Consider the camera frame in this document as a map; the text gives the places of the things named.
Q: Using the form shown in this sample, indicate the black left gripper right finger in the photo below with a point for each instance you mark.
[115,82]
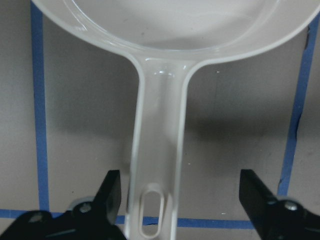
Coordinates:
[275,218]

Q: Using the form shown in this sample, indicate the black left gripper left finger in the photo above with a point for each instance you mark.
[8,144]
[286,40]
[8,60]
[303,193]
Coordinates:
[88,220]

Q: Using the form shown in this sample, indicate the beige plastic dustpan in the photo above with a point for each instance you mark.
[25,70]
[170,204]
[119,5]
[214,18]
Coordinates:
[167,41]

